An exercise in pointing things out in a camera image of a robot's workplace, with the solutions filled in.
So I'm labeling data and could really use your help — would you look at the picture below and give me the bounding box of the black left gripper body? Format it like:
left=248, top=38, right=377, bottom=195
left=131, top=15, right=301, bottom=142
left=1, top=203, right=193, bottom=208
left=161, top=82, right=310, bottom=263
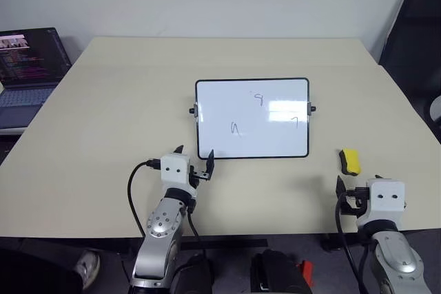
left=187, top=165, right=211, bottom=191

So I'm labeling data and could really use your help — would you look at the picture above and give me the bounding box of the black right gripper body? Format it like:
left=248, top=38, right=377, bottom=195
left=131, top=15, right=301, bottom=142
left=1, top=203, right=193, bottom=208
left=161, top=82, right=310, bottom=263
left=341, top=193, right=368, bottom=218

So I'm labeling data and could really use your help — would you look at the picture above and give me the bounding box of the yellow and black eraser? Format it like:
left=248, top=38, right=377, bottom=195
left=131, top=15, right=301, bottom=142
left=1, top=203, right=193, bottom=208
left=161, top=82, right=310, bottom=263
left=338, top=147, right=363, bottom=176

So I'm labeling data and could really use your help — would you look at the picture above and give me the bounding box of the black table foot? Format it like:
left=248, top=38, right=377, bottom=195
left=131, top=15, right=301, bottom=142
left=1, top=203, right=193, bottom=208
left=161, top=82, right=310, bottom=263
left=320, top=233, right=346, bottom=253

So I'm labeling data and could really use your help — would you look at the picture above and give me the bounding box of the black-framed small whiteboard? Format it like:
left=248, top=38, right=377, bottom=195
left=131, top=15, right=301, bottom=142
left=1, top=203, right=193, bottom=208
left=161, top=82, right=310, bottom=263
left=188, top=77, right=318, bottom=160

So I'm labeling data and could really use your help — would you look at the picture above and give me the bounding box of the black table crossbar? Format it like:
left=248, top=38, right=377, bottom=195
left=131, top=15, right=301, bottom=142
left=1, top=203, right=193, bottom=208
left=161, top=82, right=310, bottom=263
left=180, top=238, right=269, bottom=251

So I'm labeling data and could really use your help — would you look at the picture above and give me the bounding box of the small red object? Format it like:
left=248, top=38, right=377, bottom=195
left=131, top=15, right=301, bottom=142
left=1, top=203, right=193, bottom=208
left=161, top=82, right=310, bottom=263
left=297, top=260, right=316, bottom=288

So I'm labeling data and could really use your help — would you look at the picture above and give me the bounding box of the white rounded object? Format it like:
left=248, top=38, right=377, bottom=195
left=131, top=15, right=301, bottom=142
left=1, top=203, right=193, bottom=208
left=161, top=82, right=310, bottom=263
left=428, top=95, right=441, bottom=122

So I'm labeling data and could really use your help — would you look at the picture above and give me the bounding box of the dark rounded shape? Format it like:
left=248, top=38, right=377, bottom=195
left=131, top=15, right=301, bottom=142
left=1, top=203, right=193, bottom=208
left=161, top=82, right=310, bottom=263
left=171, top=253, right=215, bottom=294
left=250, top=249, right=311, bottom=294

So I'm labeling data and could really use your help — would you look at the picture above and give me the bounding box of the grey sneaker shoe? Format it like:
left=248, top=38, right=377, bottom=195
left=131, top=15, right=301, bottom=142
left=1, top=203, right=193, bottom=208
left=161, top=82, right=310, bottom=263
left=73, top=251, right=102, bottom=291

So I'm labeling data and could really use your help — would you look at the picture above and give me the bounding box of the open grey laptop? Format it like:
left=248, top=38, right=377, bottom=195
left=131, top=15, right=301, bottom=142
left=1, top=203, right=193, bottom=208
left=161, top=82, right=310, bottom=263
left=0, top=27, right=74, bottom=130

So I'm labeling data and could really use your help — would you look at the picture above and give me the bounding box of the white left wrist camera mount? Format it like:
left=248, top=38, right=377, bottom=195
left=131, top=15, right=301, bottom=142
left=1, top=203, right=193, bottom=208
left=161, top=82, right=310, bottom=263
left=159, top=153, right=192, bottom=185

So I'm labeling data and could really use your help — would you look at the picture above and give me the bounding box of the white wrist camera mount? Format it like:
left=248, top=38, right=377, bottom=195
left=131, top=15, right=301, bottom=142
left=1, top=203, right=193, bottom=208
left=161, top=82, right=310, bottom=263
left=355, top=178, right=407, bottom=227
left=159, top=153, right=192, bottom=185

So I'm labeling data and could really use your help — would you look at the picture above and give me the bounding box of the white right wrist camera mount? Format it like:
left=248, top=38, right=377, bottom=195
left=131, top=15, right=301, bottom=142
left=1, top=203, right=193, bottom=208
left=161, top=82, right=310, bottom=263
left=355, top=178, right=407, bottom=227

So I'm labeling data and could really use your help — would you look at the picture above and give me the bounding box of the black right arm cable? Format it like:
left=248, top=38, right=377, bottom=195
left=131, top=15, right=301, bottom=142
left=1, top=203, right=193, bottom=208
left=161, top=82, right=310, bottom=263
left=335, top=186, right=372, bottom=294

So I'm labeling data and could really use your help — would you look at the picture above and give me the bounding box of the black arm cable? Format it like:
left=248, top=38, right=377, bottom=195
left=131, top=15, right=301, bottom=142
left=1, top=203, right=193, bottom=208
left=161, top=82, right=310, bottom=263
left=127, top=158, right=163, bottom=240
left=335, top=186, right=372, bottom=294

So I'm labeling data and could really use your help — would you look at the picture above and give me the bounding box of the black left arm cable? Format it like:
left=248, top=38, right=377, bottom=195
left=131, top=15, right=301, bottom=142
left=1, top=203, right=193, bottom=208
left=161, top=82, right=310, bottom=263
left=127, top=158, right=163, bottom=240

